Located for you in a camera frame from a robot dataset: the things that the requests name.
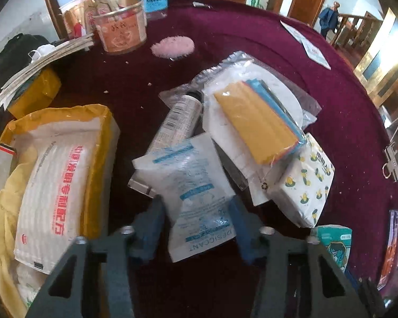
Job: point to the lemon print tissue pack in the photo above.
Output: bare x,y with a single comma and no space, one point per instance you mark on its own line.
303,188

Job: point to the yellow blue sponge cloths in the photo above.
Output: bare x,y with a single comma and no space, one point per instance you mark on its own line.
261,120

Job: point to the white pack red lettering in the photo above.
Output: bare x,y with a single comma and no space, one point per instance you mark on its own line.
49,218

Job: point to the stack of newspapers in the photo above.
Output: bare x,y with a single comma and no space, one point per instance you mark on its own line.
11,86

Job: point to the pink scrub pad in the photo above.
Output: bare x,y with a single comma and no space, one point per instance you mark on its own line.
173,47

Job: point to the white paper leaflets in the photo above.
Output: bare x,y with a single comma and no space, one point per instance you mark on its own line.
311,50

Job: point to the silver barcode tube pouch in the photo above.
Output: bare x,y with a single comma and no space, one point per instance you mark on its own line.
180,122

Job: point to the orange clear plastic jar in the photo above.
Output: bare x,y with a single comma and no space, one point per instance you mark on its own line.
120,24

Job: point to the yellow cardboard box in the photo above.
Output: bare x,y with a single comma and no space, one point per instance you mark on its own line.
19,135

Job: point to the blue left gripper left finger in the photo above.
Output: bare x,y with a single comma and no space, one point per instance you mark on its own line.
148,227

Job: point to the yellow soft cloth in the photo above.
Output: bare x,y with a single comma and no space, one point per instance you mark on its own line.
11,196

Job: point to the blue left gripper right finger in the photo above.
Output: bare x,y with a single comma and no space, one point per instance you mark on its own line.
246,225

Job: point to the person in blue jacket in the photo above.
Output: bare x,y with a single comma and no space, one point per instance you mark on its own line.
329,19

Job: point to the white blue desiccant packet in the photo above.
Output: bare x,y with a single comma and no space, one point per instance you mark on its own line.
189,178

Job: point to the clear bag white masks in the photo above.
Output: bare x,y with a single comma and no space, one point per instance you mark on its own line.
237,158

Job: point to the teal tissue pack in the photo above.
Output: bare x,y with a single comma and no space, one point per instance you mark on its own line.
337,240

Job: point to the black sofa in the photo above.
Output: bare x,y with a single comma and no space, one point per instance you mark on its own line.
15,55

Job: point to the yellow tin can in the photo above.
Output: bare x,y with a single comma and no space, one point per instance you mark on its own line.
36,93

